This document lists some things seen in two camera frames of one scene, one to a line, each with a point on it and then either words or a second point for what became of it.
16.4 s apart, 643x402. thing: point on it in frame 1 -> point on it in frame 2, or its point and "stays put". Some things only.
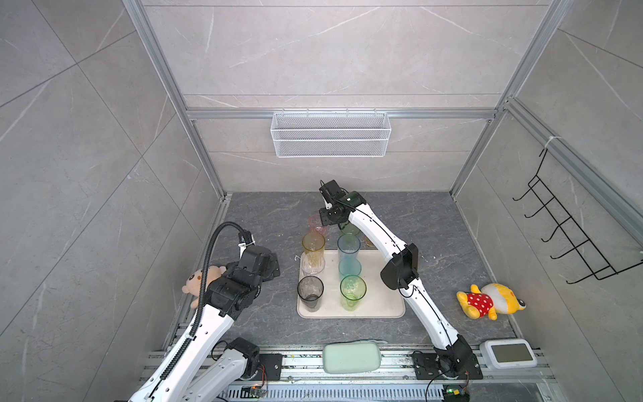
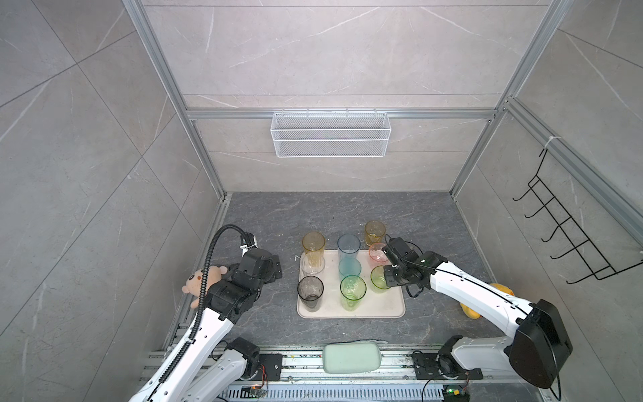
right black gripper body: [330, 218] -> [394, 275]
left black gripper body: [272, 270] stays put
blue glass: [348, 246] stays put
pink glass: [316, 224] -> [378, 256]
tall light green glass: [352, 288] stays put
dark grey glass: [310, 289] stays put
